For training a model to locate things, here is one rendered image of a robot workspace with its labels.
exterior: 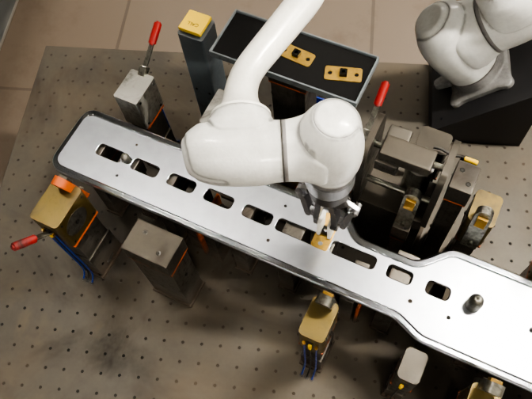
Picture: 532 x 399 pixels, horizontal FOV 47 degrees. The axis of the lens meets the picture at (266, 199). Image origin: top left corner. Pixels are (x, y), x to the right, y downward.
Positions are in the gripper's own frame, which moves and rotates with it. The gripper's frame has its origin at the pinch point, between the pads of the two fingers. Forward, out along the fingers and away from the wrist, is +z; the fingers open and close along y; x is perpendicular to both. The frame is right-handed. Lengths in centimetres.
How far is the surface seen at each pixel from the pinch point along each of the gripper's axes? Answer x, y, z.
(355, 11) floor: -151, 47, 111
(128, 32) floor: -98, 143, 111
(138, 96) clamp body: -15, 56, 5
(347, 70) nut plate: -33.7, 9.7, -6.1
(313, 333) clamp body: 20.6, -6.3, 6.5
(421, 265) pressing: -3.9, -21.2, 10.7
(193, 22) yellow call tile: -33, 49, -5
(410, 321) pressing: 8.6, -23.3, 11.1
